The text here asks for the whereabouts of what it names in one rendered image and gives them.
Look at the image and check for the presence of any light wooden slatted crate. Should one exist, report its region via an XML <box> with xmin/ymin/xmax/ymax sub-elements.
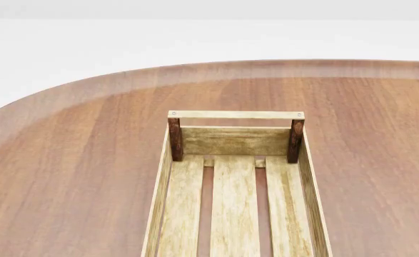
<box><xmin>140</xmin><ymin>109</ymin><xmax>334</xmax><ymax>257</ymax></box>

